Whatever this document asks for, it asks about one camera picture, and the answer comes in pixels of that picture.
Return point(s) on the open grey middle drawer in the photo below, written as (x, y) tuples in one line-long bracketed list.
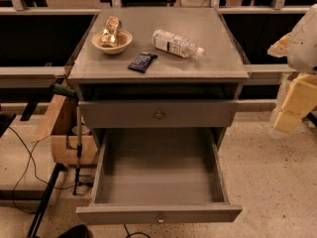
[(159, 176)]

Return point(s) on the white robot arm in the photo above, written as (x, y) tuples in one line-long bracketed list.
[(300, 48)]

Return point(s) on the crumpled gold snack bag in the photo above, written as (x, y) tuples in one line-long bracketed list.
[(111, 30)]

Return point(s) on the closed grey top drawer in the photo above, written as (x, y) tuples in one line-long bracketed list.
[(158, 114)]

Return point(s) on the metal railing frame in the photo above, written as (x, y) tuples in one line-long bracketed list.
[(34, 76)]

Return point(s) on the clear plastic water bottle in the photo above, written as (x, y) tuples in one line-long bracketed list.
[(176, 45)]

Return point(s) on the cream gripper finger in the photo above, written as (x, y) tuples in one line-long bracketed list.
[(295, 100), (279, 48)]

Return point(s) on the green handled pole tool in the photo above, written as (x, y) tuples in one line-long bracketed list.
[(71, 94)]

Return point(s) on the open cardboard box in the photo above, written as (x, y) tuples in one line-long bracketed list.
[(58, 124)]

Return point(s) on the dark blue rxbar wrapper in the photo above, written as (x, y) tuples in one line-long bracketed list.
[(142, 62)]

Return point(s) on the grey drawer cabinet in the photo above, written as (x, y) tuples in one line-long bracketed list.
[(158, 87)]

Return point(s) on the black metal stand leg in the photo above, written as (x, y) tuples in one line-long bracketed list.
[(44, 202)]

